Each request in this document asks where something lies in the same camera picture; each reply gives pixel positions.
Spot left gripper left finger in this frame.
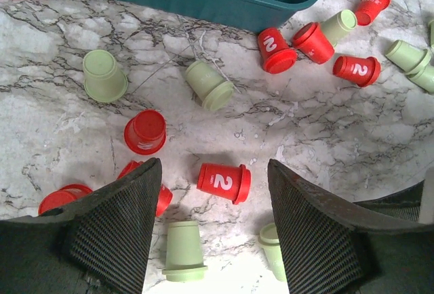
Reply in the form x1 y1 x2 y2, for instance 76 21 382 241
1 158 162 293

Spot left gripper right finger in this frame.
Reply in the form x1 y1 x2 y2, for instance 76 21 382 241
268 160 433 293

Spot red capsule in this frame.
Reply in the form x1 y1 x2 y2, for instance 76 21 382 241
355 0 391 26
38 184 93 215
117 161 173 217
292 22 334 64
257 28 297 75
123 109 167 155

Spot green capsule mid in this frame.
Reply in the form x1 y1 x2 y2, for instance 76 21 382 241
162 220 208 282
83 49 128 103
185 60 235 111

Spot green capsule bottom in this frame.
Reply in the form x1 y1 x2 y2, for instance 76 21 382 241
258 223 287 282

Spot red capsule two lower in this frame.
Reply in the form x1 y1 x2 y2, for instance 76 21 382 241
197 163 252 205

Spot red capsule number two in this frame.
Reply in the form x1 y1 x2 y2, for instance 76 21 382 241
332 56 381 87

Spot green capsule right low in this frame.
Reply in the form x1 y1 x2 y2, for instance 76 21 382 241
408 65 434 93

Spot green capsule right left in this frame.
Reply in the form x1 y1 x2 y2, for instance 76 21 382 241
385 40 432 75

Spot green capsule centre top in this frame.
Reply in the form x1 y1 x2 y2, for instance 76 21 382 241
320 9 357 47

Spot green capsule right cluster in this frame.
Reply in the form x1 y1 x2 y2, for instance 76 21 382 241
428 18 434 49

